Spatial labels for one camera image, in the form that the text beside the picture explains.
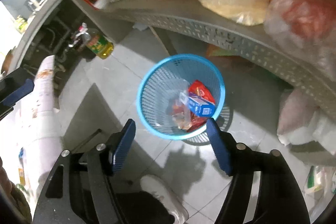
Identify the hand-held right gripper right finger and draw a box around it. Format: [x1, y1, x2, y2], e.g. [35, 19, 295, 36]
[206, 118, 311, 224]

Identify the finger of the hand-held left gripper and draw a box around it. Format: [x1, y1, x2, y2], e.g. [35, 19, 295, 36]
[0, 68, 35, 119]

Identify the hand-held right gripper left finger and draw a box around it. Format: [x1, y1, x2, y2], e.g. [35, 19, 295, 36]
[33, 119, 137, 224]

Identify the blue cardboard box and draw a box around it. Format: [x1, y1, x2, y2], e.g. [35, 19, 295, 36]
[187, 91, 216, 117]

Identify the red printed snack bag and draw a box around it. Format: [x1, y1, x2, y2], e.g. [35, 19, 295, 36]
[184, 80, 216, 132]

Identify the blue plastic wastebasket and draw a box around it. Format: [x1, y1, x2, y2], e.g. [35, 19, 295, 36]
[136, 54, 226, 141]

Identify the person's left forearm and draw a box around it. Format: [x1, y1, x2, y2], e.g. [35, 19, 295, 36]
[0, 156, 33, 224]

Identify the floral tablecloth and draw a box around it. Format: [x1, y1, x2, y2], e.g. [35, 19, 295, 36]
[0, 55, 63, 214]

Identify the person's white shoe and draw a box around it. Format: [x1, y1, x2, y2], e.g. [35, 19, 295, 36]
[140, 175, 189, 224]

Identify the clear plastic wrapper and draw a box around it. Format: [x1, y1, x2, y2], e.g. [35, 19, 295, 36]
[165, 78, 195, 130]

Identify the yellow green bottle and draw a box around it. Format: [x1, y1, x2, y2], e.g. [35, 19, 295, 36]
[14, 16, 28, 33]

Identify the person's leg in black trousers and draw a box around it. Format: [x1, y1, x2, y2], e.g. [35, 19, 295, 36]
[126, 191, 175, 224]

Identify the dark bottle with red cap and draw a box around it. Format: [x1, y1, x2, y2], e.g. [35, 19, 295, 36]
[70, 23, 90, 50]

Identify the white plastic bag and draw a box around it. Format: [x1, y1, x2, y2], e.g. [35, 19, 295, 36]
[277, 89, 336, 155]

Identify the yellow cooking oil bottle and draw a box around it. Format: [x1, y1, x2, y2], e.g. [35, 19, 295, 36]
[85, 28, 114, 60]

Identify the green and white package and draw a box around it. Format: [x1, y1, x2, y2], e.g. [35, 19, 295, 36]
[304, 165, 336, 198]

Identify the grey perforated metal shelf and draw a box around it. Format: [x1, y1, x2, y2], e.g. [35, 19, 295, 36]
[50, 0, 336, 119]

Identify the plastic bag with red contents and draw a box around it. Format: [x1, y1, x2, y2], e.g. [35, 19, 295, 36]
[264, 0, 336, 80]

